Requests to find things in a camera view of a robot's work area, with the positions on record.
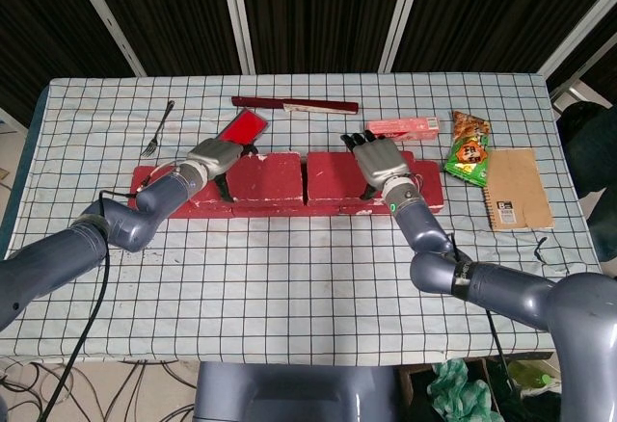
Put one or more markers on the green plastic bag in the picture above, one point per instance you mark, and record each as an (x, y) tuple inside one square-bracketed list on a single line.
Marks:
[(458, 388)]

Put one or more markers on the grey-blue robot torso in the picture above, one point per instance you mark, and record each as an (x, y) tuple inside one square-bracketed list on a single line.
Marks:
[(289, 393)]

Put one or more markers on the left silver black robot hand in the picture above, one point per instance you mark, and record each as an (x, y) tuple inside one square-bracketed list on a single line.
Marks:
[(217, 154)]

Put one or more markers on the dark red folding fan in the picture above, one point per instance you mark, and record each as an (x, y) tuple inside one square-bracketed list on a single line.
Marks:
[(270, 102)]

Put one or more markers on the white frame post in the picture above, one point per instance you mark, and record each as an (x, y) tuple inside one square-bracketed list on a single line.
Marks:
[(113, 22), (400, 17), (578, 27), (241, 17)]

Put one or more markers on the white black checkered tablecloth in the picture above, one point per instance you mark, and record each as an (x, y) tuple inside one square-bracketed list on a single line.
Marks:
[(270, 287)]

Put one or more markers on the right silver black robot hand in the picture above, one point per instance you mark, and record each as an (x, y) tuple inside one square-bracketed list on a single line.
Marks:
[(383, 164)]

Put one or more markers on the dark bundled object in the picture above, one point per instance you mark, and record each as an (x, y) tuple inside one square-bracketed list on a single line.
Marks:
[(590, 162)]

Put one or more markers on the Colgate toothpaste box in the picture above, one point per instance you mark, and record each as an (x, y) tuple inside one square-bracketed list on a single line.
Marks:
[(410, 125)]

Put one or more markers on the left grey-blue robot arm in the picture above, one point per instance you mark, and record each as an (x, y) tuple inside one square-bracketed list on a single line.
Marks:
[(96, 244)]

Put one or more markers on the cardboard box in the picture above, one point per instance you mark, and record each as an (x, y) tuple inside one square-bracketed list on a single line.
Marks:
[(410, 388)]

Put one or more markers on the brown spiral notebook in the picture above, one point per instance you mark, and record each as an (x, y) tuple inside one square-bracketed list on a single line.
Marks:
[(520, 191)]

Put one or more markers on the green snack bag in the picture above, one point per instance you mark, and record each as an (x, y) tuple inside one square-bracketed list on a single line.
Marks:
[(467, 152)]

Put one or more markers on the red rectangular tray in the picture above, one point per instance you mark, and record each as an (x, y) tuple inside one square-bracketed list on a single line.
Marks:
[(246, 125)]

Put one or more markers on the black pleated curtain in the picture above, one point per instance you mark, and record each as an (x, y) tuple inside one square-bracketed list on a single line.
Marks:
[(318, 12)]

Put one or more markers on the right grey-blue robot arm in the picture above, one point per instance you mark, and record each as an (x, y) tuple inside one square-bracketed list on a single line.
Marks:
[(520, 297)]

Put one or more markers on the metal fork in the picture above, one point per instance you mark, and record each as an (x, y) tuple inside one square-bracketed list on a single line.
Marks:
[(156, 133)]

